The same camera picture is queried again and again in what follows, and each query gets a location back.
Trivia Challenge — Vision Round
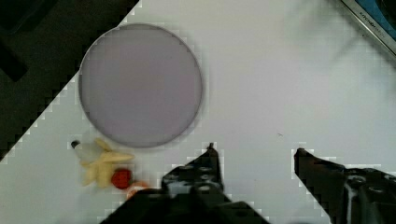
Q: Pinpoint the red felt tomato toy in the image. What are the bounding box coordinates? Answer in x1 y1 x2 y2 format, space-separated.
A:
111 169 132 189

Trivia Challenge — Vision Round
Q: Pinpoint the orange felt slice toy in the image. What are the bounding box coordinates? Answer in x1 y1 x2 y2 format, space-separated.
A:
126 181 149 200

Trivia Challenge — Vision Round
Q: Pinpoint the round grey plate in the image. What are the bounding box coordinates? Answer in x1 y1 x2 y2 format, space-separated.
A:
78 23 204 147

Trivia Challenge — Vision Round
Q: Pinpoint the felt peeled banana toy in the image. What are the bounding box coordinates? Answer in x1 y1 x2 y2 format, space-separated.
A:
70 138 134 189

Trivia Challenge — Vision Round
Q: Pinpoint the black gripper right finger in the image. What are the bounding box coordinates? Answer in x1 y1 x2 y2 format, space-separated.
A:
293 148 396 224

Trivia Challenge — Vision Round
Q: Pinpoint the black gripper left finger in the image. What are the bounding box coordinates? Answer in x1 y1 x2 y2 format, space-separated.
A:
161 143 224 197

